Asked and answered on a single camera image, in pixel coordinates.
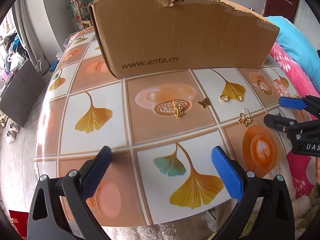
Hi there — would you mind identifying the rhinestone bar earring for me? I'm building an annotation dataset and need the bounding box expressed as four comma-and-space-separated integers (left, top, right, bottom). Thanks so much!
258, 82, 270, 94

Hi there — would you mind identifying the gold clover rhinestone earring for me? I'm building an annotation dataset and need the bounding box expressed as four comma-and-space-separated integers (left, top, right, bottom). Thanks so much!
238, 108, 252, 127

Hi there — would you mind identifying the gold pendant charm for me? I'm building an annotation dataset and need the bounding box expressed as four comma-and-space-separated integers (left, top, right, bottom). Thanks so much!
172, 100, 185, 119

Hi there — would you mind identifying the person right hand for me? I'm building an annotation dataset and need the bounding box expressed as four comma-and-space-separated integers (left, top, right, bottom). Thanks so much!
315, 157, 320, 184

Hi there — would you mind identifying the pink floral blanket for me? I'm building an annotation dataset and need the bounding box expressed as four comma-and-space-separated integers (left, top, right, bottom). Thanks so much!
265, 42, 319, 198

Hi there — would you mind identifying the red gift bag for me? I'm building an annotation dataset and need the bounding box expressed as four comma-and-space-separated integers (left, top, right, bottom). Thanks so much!
9, 210, 29, 239

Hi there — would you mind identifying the blue pillow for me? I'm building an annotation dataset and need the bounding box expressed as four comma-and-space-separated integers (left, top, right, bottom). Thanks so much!
266, 16, 319, 92

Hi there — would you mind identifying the white shoe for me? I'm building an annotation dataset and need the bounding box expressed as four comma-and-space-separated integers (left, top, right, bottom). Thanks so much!
6, 130, 16, 143
9, 122, 20, 133

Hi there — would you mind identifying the dark red wooden door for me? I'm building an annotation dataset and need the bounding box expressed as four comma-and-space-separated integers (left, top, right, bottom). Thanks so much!
263, 0, 299, 23

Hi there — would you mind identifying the dark grey cabinet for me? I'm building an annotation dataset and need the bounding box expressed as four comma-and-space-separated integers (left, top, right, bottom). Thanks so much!
0, 60, 47, 127

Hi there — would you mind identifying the patterned tablecloth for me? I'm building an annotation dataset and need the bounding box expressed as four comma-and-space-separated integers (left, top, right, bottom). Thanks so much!
35, 28, 294, 226

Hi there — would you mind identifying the grey curtain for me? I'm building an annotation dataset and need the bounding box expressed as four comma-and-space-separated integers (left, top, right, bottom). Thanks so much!
11, 0, 50, 74

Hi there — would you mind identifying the brown cardboard box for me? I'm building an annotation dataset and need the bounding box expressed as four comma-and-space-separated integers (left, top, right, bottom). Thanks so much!
88, 0, 279, 77

